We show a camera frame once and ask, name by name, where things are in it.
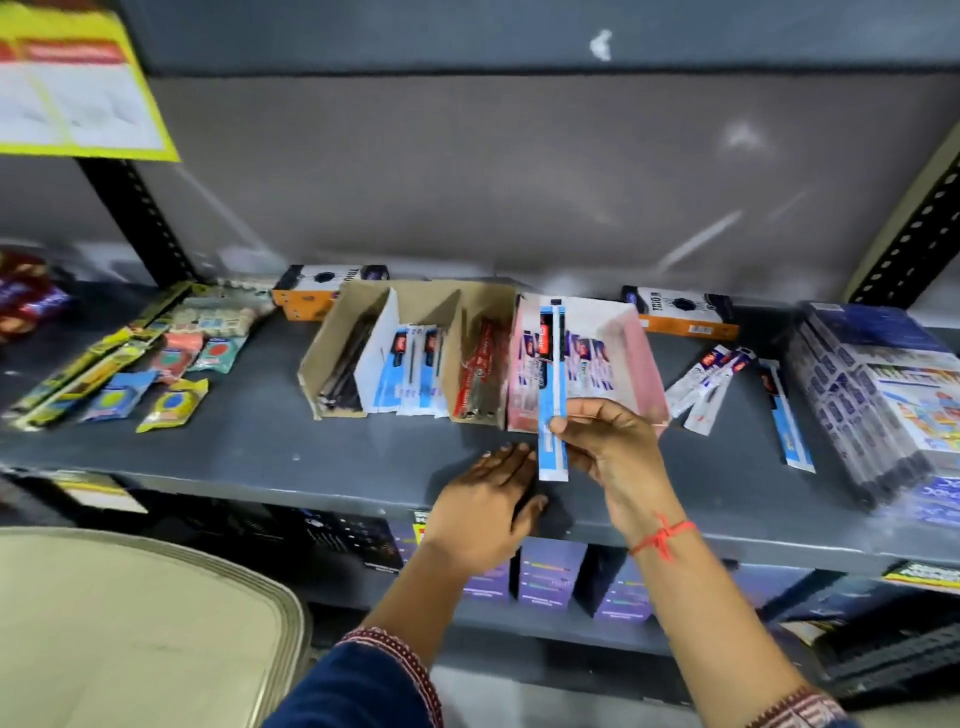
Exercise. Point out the person's left thumb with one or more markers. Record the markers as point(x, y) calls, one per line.
point(531, 514)

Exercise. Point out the pile of red snack packets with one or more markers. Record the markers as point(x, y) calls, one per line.
point(26, 296)

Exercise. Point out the stack of blue stationery packs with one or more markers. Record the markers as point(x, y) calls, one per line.
point(870, 390)

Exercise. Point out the bundle of black pens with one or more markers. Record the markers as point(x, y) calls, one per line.
point(345, 367)

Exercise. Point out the person's left forearm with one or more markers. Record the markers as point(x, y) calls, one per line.
point(390, 630)

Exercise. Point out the person's right hand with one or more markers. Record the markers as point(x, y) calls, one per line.
point(622, 465)

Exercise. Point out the pile of black packs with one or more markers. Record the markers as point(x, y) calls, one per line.
point(885, 637)

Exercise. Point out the brown divided cardboard box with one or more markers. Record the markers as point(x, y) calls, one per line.
point(337, 330)

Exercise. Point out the purple box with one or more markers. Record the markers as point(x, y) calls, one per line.
point(551, 570)
point(487, 585)
point(624, 592)

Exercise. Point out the blue eraser packet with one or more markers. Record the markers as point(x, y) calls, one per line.
point(120, 396)

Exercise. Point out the yellow eraser packet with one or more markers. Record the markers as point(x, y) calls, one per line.
point(172, 405)

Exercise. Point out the row of blue pen packets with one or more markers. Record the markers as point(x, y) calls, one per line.
point(409, 367)

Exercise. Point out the orange eraser packet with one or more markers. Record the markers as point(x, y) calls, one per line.
point(176, 356)

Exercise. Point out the orange and black box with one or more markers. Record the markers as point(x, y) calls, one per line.
point(315, 289)
point(686, 311)

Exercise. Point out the bundle of red pen packets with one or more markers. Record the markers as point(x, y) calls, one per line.
point(480, 367)

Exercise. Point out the person's right forearm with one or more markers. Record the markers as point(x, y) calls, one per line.
point(720, 637)

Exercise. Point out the grey metal shelf board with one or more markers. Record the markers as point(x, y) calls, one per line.
point(262, 442)

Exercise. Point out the pile of cream eraser packets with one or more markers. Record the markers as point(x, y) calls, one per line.
point(217, 311)

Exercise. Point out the pile of white-blue pen packets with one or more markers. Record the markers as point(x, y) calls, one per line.
point(589, 364)

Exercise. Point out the bundle of green-yellow pencil packets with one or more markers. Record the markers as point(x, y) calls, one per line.
point(90, 360)

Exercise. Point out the black perforated shelf upright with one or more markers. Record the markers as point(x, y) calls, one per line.
point(139, 217)

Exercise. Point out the pink cardboard display box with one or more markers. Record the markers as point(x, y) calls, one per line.
point(637, 352)

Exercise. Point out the person's left hand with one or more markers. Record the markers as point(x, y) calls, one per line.
point(472, 517)

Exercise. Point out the person's right thumb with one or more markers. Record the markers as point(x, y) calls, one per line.
point(571, 441)

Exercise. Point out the blue pen blister packet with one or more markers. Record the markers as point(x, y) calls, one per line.
point(553, 360)

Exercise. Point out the teal eraser packet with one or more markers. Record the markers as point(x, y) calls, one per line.
point(217, 354)

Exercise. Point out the yellow and white poster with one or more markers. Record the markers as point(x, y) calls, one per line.
point(75, 90)

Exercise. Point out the cream perforated shelf upright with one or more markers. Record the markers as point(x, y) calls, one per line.
point(911, 240)

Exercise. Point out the yellow and black packet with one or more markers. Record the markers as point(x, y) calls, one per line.
point(926, 576)

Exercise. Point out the blue and white pen packet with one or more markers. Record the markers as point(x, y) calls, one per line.
point(787, 420)

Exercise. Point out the person's left middle finger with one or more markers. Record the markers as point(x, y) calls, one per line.
point(505, 469)

